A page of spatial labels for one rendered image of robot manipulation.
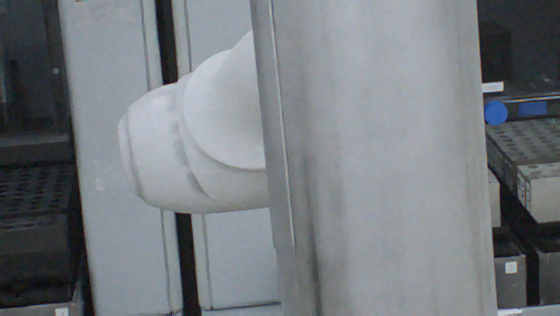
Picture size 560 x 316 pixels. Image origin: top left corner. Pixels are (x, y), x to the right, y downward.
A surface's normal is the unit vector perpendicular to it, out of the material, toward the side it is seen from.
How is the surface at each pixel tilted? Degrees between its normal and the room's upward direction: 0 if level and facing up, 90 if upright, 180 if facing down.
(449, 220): 83
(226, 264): 90
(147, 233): 90
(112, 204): 90
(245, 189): 134
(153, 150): 78
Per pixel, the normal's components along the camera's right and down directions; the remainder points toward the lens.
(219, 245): 0.14, 0.26
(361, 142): -0.10, 0.17
